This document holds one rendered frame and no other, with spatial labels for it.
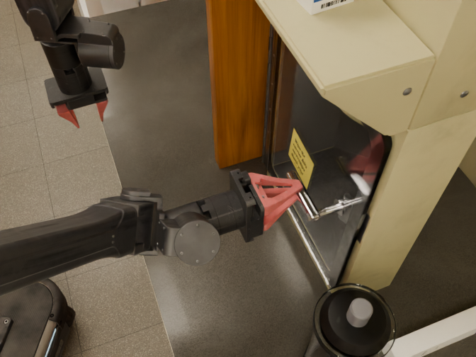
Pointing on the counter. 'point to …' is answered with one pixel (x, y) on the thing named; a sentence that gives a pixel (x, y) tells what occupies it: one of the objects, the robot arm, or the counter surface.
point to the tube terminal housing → (421, 141)
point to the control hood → (357, 58)
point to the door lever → (312, 214)
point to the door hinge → (268, 87)
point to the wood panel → (237, 78)
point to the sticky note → (300, 159)
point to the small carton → (321, 5)
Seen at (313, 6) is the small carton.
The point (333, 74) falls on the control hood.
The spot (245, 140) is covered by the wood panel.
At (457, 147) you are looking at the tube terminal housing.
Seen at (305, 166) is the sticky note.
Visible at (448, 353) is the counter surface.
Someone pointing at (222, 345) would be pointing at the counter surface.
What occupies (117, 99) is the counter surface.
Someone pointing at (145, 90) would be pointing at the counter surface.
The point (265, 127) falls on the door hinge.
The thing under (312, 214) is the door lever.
